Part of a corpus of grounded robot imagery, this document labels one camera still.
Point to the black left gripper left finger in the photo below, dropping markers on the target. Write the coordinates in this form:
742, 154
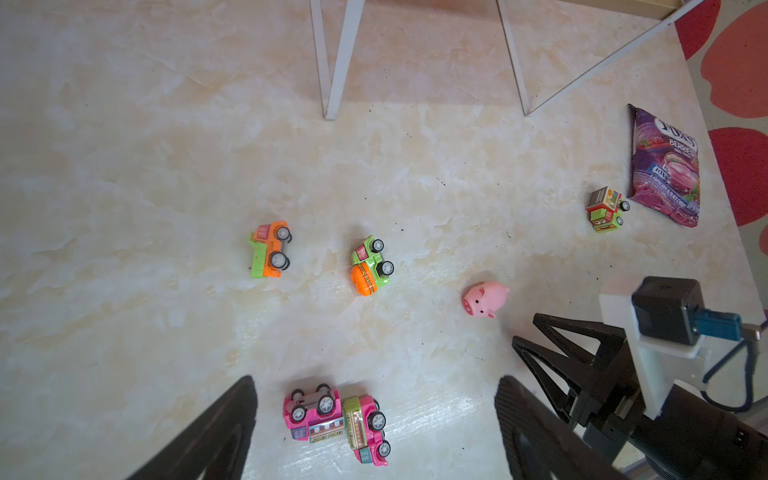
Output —
215, 445

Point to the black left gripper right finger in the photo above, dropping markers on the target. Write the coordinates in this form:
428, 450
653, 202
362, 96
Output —
537, 444

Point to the green orange toy car left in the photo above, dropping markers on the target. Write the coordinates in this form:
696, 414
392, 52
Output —
269, 242

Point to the pink pig toy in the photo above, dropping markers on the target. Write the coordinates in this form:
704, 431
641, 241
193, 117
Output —
485, 299

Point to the pink toy car upper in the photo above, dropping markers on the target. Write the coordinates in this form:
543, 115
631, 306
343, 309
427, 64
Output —
316, 416

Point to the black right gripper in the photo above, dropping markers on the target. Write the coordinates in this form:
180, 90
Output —
689, 439

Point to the pink green toy truck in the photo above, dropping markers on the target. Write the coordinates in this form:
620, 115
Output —
365, 423

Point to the purple candy bag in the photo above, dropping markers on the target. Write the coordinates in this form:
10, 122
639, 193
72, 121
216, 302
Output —
665, 170

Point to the multicolour toy car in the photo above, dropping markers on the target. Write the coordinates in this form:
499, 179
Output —
605, 209

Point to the wooden two-tier shelf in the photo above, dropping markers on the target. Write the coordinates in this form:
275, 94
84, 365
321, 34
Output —
525, 54

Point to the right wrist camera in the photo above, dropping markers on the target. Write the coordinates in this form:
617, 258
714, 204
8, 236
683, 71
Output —
666, 325

